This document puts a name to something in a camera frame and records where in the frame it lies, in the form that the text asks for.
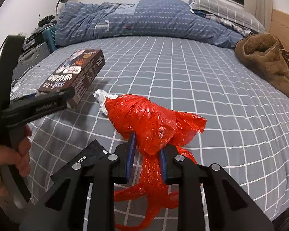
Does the red plastic bag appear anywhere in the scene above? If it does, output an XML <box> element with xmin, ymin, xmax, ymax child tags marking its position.
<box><xmin>105</xmin><ymin>94</ymin><xmax>207</xmax><ymax>230</ymax></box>

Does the brown cookie box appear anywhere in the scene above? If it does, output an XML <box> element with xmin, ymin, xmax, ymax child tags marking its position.
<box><xmin>38</xmin><ymin>49</ymin><xmax>105</xmax><ymax>109</ymax></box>

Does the person's left hand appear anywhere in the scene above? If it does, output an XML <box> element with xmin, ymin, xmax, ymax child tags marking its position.
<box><xmin>0</xmin><ymin>125</ymin><xmax>32</xmax><ymax>197</ymax></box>

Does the grey suitcase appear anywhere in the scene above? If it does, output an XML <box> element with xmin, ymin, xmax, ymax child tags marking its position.
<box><xmin>12</xmin><ymin>42</ymin><xmax>50</xmax><ymax>82</ymax></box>

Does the crumpled white tissue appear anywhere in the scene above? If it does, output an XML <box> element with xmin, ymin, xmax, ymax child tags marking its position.
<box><xmin>93</xmin><ymin>89</ymin><xmax>118</xmax><ymax>116</ymax></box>

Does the grey checked bed sheet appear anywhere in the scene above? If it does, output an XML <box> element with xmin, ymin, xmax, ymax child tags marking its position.
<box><xmin>15</xmin><ymin>37</ymin><xmax>289</xmax><ymax>219</ymax></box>

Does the teal suitcase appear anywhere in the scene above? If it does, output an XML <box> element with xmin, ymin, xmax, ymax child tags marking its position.
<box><xmin>42</xmin><ymin>25</ymin><xmax>57</xmax><ymax>53</ymax></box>

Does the blue quilt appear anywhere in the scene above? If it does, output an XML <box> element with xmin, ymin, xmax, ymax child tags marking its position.
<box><xmin>55</xmin><ymin>0</ymin><xmax>243</xmax><ymax>49</ymax></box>

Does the brown fleece blanket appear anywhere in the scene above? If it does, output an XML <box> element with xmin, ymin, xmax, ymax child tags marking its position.
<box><xmin>235</xmin><ymin>33</ymin><xmax>289</xmax><ymax>98</ymax></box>

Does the grey checked pillow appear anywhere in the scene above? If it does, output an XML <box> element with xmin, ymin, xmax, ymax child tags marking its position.
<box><xmin>191</xmin><ymin>0</ymin><xmax>266</xmax><ymax>33</ymax></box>

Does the beige curtain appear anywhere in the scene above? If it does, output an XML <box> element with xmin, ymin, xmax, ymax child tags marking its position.
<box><xmin>244</xmin><ymin>0</ymin><xmax>273</xmax><ymax>32</ymax></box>

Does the white charger with cable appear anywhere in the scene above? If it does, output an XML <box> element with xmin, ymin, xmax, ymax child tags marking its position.
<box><xmin>10</xmin><ymin>77</ymin><xmax>25</xmax><ymax>100</ymax></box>

